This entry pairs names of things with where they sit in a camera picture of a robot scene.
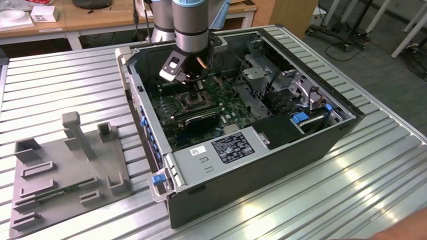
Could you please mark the silver CPU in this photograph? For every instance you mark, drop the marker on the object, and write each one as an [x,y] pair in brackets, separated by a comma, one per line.
[196,103]

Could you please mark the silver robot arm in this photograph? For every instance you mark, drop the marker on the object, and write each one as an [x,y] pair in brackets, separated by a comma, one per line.
[191,27]

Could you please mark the metal drive cage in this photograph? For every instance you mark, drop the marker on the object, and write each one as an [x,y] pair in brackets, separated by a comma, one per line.
[256,75]

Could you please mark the green motherboard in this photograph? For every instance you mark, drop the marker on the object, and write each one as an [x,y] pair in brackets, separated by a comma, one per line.
[233,110]

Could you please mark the black graphics card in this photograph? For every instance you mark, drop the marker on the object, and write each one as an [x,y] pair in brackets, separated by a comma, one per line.
[200,123]

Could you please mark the silver chipset heatsink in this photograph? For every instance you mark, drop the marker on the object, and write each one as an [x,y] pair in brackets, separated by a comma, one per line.
[231,129]

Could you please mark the grey power supply unit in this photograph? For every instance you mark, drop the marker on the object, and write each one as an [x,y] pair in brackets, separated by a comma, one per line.
[233,147]

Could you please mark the wooden cabinet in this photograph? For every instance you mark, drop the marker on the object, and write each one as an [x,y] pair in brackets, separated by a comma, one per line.
[289,15]

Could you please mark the black plastic shroud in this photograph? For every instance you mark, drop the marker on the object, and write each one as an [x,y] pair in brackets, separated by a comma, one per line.
[276,132]

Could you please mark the wooden desk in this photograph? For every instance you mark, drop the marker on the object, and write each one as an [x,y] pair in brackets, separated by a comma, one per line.
[100,17]

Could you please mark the black round base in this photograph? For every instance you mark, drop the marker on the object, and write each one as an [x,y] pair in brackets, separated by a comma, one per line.
[91,3]

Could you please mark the small blue clip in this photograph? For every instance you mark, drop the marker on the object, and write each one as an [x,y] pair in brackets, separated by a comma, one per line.
[327,108]

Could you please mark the blue case release latch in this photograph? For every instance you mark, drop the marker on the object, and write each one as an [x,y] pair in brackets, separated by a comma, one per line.
[157,180]

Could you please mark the black wheeled stand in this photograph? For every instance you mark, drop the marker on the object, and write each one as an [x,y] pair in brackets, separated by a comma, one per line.
[356,30]

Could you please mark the dark grey PC case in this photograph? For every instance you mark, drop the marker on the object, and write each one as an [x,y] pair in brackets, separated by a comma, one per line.
[249,187]

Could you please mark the white cardboard box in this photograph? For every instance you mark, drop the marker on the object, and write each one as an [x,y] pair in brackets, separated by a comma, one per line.
[44,13]

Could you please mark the red packaging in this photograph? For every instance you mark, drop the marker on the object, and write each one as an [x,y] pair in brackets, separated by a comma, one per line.
[40,2]

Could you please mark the grey parts rack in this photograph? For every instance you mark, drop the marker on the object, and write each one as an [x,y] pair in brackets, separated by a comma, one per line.
[67,170]

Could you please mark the white bowl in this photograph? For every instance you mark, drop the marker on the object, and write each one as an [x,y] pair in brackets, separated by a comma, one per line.
[15,18]

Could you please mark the white table leg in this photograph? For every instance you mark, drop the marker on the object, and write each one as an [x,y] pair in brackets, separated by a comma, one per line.
[410,40]

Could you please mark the green RAM stick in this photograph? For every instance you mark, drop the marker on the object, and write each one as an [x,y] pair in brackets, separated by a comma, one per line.
[56,193]

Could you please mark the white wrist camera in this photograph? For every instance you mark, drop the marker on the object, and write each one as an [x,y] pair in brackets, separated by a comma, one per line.
[171,68]

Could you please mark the silver metal bracket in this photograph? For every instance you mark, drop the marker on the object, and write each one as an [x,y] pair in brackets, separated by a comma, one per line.
[304,87]

